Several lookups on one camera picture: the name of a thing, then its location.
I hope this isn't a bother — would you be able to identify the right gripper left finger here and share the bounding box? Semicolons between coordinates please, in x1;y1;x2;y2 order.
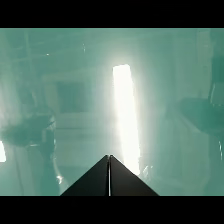
60;154;110;197

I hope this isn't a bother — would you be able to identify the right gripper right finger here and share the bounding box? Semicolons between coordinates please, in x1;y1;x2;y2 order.
109;154;160;197

